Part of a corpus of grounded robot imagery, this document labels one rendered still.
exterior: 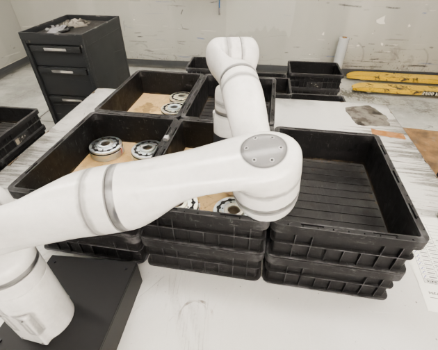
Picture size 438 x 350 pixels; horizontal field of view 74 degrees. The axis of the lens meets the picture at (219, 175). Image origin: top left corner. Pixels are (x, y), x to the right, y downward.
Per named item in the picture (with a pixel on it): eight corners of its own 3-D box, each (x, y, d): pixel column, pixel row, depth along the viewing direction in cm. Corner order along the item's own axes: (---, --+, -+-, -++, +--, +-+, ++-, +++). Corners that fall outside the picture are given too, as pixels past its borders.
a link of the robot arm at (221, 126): (248, 117, 74) (250, 93, 71) (248, 139, 66) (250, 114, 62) (213, 114, 75) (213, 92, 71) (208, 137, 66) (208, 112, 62)
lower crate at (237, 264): (260, 285, 72) (265, 256, 65) (145, 267, 76) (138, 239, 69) (266, 182, 103) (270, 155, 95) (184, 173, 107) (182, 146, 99)
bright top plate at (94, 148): (111, 157, 88) (111, 155, 88) (82, 152, 90) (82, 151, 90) (127, 139, 96) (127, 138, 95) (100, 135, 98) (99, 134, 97)
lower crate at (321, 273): (388, 305, 68) (409, 276, 61) (260, 285, 72) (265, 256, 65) (354, 192, 99) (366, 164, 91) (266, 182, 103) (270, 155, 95)
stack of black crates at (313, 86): (325, 112, 265) (337, 62, 236) (329, 129, 242) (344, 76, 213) (280, 110, 269) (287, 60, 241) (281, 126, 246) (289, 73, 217)
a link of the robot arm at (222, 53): (204, 30, 57) (211, 69, 49) (248, 30, 58) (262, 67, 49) (204, 63, 63) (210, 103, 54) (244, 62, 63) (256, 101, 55)
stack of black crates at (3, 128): (27, 209, 170) (-12, 144, 141) (-20, 204, 173) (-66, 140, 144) (64, 168, 200) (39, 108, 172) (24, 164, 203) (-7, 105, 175)
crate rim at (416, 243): (427, 251, 55) (433, 244, 54) (269, 231, 59) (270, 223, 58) (375, 141, 86) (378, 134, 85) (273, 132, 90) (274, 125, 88)
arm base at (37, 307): (54, 347, 54) (9, 296, 44) (14, 336, 56) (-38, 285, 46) (83, 301, 61) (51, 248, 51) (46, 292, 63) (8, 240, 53)
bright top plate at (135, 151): (158, 160, 87) (157, 159, 86) (126, 157, 88) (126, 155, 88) (168, 142, 94) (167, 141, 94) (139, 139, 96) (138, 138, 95)
